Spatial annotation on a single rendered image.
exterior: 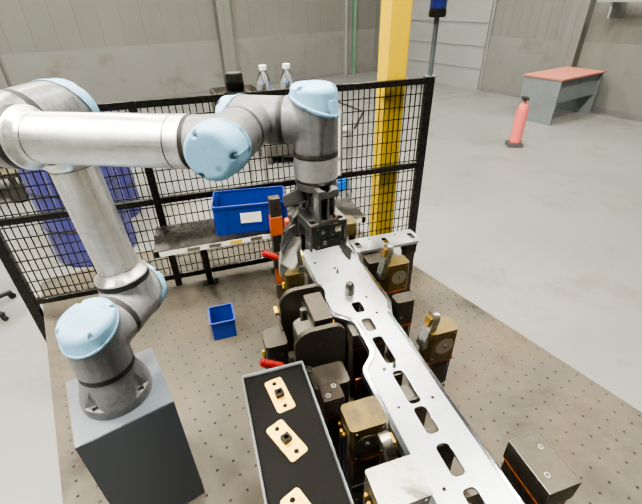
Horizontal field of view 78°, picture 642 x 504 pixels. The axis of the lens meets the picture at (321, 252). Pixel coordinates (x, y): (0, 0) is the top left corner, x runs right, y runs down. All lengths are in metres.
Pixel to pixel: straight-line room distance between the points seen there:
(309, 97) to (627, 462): 1.36
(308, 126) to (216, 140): 0.17
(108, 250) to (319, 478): 0.61
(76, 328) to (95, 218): 0.22
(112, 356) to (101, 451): 0.22
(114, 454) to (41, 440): 1.58
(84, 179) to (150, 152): 0.31
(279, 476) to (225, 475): 0.56
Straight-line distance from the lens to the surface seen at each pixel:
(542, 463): 1.04
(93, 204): 0.90
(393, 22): 1.90
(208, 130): 0.52
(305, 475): 0.79
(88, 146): 0.65
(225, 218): 1.67
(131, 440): 1.05
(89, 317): 0.93
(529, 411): 1.56
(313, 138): 0.63
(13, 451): 2.67
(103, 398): 1.00
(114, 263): 0.95
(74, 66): 9.95
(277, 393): 0.87
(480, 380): 1.58
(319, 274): 1.46
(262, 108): 0.64
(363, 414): 0.95
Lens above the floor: 1.86
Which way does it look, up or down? 33 degrees down
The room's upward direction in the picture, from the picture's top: 1 degrees counter-clockwise
